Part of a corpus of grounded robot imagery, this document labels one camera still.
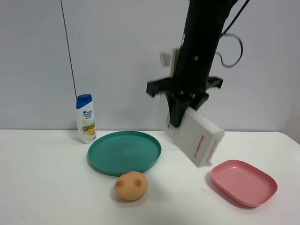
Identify yellow-orange toy fruit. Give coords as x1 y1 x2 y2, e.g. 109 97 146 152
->
114 171 148 202

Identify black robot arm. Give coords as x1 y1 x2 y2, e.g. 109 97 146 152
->
146 0 236 128

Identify pink rectangular plastic tray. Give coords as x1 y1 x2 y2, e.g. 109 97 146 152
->
210 160 278 208

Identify white blue shampoo bottle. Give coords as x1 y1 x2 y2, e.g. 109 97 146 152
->
76 94 97 144

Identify white rectangular cardboard box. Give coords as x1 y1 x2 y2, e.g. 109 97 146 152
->
156 95 225 168

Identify round teal plastic plate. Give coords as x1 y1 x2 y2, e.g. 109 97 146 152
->
87 131 162 177

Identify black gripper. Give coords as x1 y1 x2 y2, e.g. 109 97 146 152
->
146 77 223 128

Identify black cable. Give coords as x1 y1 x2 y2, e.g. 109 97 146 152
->
217 0 250 68

